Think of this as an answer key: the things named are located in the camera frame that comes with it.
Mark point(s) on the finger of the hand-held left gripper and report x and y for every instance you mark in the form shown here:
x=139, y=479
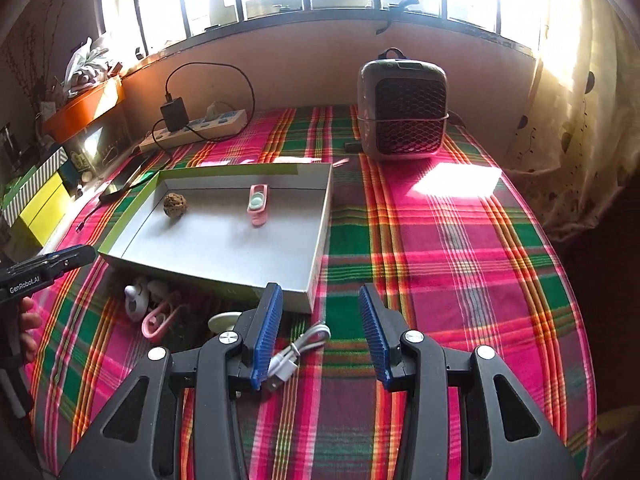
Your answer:
x=70, y=255

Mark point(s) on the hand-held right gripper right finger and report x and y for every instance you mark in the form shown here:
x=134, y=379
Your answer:
x=376, y=340

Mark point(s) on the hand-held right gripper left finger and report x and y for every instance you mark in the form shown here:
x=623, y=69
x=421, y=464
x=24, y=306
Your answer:
x=265, y=340

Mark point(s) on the green white spool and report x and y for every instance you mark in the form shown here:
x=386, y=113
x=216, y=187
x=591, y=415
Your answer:
x=222, y=321

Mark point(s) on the white oval gadget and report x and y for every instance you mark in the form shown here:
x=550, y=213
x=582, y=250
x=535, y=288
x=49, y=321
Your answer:
x=137, y=300

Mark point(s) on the white cardboard box green rim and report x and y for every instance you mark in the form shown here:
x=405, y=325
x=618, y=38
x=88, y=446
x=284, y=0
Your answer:
x=225, y=245

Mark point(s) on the large brown walnut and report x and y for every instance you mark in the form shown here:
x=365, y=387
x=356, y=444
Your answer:
x=175, y=205

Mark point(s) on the pink nail clipper case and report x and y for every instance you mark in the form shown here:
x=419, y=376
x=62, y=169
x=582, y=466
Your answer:
x=257, y=205

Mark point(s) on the person's left hand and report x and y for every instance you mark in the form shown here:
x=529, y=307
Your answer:
x=29, y=330

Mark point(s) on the yellow green box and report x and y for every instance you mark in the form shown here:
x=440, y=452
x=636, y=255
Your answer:
x=40, y=210

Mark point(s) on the striped box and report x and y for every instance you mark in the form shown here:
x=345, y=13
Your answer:
x=35, y=180

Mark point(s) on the black smartphone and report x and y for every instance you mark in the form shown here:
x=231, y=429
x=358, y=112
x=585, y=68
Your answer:
x=122, y=180

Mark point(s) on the pink plastic clip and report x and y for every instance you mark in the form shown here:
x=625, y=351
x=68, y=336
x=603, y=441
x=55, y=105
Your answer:
x=160, y=322

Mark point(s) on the plaid blanket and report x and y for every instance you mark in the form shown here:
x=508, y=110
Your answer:
x=450, y=260

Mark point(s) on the dark glossy box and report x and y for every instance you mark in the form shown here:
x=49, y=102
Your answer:
x=95, y=145

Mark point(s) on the orange box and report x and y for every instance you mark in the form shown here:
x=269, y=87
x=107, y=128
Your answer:
x=85, y=110

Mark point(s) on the black charger brick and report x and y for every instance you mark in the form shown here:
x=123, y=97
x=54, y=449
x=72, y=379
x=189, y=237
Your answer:
x=174, y=115

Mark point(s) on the white power strip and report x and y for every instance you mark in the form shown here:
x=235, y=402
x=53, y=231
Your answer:
x=200, y=129

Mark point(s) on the white plastic bag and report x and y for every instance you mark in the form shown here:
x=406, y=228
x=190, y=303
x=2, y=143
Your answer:
x=82, y=65

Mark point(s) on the small black block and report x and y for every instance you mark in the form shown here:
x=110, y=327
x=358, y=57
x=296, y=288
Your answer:
x=352, y=147

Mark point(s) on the dried twig decoration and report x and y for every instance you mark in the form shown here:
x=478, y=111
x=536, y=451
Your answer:
x=30, y=60

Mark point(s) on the white power plug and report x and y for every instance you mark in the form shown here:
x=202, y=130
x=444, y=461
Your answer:
x=216, y=110

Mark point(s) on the grey portable heater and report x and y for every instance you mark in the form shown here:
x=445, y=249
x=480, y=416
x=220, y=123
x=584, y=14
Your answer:
x=405, y=110

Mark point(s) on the beige patterned curtain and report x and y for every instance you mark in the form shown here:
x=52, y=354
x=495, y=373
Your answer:
x=575, y=135

